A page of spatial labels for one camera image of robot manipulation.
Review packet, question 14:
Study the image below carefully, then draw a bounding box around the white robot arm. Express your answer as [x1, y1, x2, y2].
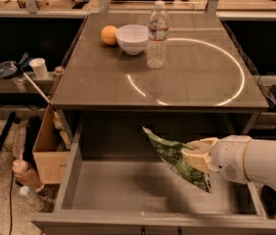
[181, 135, 276, 191]

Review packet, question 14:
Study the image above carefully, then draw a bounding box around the white ceramic bowl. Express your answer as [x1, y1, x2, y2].
[115, 24, 148, 55]

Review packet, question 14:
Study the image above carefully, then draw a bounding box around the white paper cup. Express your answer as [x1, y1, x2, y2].
[29, 58, 48, 79]

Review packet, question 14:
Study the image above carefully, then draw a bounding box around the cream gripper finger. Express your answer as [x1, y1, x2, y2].
[187, 137, 219, 151]
[181, 149, 218, 173]

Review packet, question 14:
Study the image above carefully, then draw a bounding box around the orange fruit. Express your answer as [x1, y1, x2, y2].
[101, 25, 117, 45]

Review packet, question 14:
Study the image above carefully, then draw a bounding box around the white handled brush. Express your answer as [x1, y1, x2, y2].
[15, 52, 51, 105]

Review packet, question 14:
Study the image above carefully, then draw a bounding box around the clear plastic water bottle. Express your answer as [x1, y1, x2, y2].
[147, 0, 169, 69]

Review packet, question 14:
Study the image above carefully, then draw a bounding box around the open grey top drawer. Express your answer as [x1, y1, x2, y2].
[32, 112, 276, 235]

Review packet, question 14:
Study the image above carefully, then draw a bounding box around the white plastic bottle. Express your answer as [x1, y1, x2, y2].
[19, 186, 45, 212]

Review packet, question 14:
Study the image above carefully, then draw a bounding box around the green jalapeno chip bag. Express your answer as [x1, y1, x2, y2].
[143, 127, 210, 193]

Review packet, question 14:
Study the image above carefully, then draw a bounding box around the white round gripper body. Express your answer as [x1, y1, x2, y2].
[210, 135, 252, 184]

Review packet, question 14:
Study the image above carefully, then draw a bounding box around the dark round plate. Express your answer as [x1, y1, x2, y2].
[0, 61, 18, 78]

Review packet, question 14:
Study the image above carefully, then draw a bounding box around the grey metal cabinet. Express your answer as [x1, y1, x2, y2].
[51, 12, 268, 131]

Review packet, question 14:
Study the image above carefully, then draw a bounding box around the pink liquid bottle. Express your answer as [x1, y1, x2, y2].
[12, 160, 44, 193]

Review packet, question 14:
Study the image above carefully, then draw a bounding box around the cardboard box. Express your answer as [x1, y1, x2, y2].
[32, 107, 69, 184]

